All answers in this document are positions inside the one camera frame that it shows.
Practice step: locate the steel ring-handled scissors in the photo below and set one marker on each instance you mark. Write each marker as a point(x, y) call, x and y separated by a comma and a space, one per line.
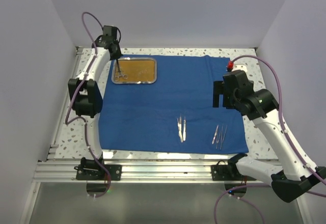
point(118, 73)

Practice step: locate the aluminium front rail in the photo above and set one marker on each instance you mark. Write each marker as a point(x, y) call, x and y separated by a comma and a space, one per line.
point(133, 171)

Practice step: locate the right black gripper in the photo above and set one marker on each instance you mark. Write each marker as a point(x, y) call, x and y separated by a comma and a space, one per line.
point(220, 88)

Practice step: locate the aluminium rail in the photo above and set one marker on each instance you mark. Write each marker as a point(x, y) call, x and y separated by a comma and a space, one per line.
point(62, 135)
point(133, 171)

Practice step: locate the blue surgical cloth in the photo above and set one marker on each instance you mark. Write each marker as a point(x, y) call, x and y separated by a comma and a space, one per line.
point(144, 117)

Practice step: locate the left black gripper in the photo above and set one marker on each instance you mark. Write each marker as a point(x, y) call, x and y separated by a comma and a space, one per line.
point(119, 54)

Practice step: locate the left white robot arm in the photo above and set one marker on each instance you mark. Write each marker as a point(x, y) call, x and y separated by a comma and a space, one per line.
point(86, 102)

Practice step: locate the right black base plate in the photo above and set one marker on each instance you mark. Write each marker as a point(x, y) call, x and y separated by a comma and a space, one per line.
point(222, 171)

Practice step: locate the long steel scalpel handle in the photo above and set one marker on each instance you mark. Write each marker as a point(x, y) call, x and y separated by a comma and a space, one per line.
point(184, 129)

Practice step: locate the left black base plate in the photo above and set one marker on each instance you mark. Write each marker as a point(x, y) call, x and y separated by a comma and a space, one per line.
point(112, 171)

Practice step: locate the steel forceps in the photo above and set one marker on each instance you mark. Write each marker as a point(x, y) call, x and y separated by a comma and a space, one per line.
point(179, 133)

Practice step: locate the steel instrument tray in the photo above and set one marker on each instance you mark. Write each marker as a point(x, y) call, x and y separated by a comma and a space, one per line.
point(139, 70)

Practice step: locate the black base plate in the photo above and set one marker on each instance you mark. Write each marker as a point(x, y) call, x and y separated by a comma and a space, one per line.
point(112, 171)
point(222, 171)

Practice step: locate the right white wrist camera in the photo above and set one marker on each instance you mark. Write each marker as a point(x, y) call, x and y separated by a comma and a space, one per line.
point(231, 66)

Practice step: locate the aluminium left side rail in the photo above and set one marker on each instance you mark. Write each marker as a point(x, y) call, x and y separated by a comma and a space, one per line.
point(62, 135)

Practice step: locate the thin steel tweezers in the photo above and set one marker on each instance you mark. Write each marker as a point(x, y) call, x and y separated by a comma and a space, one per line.
point(218, 138)
point(222, 136)

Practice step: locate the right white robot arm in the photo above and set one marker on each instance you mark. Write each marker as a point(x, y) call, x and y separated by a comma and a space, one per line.
point(297, 173)

